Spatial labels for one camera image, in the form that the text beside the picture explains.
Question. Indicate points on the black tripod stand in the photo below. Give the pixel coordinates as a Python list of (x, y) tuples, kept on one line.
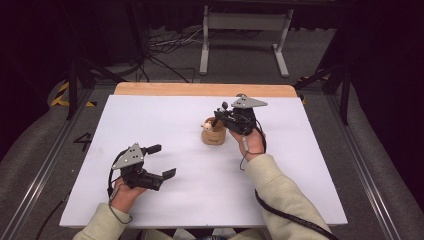
[(345, 96), (71, 86)]

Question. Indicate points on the aluminium floor rail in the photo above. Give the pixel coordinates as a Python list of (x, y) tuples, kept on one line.
[(43, 170), (363, 166)]

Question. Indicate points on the wooden table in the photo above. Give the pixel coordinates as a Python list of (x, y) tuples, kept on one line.
[(200, 89)]

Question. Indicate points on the person's lap clothing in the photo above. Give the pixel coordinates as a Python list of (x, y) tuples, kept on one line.
[(156, 235)]

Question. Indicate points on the grey metal stand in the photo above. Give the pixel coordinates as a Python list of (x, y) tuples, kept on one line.
[(245, 20)]

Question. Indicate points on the white table board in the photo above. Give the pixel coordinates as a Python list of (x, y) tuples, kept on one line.
[(186, 186)]

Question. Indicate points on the person's right hand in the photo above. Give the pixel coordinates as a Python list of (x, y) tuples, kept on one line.
[(251, 144)]

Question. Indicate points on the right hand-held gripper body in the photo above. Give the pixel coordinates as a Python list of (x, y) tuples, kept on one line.
[(241, 121)]

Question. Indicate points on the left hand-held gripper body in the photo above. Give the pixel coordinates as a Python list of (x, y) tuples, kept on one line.
[(133, 166)]

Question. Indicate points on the person's left hand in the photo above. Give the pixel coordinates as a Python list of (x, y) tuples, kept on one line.
[(126, 197)]

